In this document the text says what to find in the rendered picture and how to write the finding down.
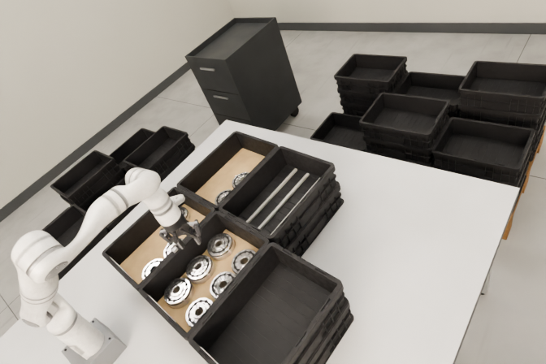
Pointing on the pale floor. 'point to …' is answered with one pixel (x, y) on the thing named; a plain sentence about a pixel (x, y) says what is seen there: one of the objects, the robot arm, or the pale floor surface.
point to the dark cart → (247, 73)
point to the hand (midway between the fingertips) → (189, 242)
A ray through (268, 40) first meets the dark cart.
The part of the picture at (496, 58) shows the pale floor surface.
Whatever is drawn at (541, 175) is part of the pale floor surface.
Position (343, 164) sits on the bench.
